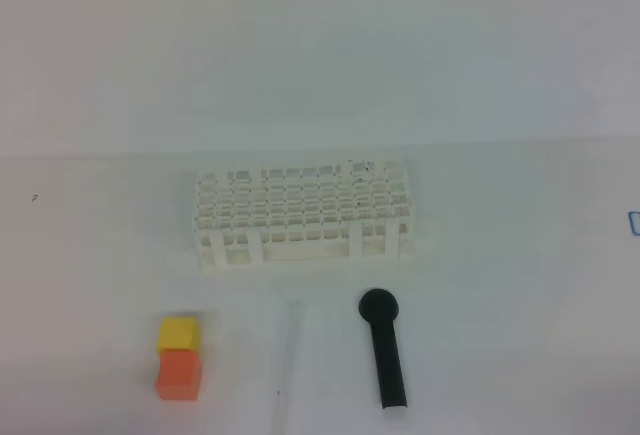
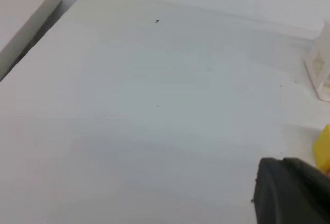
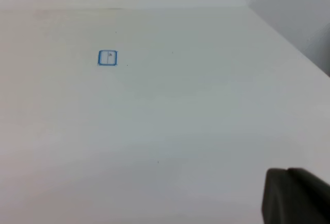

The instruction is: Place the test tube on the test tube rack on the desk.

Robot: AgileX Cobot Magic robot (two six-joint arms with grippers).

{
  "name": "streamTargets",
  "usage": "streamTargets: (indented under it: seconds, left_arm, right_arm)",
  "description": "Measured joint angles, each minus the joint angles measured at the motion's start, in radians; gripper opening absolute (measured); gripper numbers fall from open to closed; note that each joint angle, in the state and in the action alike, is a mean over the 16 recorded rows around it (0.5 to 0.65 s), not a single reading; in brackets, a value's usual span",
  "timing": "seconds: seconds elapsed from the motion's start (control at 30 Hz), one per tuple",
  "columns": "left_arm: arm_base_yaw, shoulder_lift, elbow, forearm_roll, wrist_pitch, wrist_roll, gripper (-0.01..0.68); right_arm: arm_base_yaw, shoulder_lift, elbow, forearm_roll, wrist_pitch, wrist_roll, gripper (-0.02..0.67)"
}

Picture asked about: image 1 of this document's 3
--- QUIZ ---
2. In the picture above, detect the clear glass test tube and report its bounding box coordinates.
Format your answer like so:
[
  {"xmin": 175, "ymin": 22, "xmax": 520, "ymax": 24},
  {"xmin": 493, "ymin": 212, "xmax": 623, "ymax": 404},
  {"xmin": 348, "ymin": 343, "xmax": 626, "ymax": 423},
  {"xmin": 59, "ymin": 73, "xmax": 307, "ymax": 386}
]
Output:
[{"xmin": 275, "ymin": 301, "xmax": 305, "ymax": 434}]

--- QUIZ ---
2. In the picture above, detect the white test tube rack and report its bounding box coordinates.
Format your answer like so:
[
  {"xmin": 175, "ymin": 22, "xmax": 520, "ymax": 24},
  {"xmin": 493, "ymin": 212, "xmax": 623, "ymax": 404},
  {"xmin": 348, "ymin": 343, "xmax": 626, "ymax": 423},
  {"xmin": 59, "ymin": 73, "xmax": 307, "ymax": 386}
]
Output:
[{"xmin": 192, "ymin": 159, "xmax": 414, "ymax": 272}]

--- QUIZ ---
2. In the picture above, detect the yellow cube block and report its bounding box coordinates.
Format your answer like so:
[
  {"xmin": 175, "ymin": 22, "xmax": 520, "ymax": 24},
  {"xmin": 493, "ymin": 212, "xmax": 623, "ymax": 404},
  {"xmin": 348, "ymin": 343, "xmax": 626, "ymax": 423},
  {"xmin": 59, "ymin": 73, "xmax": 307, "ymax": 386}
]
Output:
[{"xmin": 156, "ymin": 316, "xmax": 201, "ymax": 353}]

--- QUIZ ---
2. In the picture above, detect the black plastic scoop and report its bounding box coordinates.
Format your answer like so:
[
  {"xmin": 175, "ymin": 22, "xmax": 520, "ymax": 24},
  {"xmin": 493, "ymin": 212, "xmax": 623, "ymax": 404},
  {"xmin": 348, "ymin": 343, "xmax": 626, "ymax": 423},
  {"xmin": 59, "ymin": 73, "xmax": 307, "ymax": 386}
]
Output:
[{"xmin": 358, "ymin": 288, "xmax": 408, "ymax": 409}]

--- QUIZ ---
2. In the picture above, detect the orange cube block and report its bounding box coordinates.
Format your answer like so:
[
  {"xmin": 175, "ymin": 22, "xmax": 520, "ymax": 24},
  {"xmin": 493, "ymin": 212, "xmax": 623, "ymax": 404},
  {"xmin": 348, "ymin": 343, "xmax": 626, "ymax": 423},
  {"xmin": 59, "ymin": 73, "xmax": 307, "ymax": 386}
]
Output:
[{"xmin": 155, "ymin": 350, "xmax": 202, "ymax": 401}]

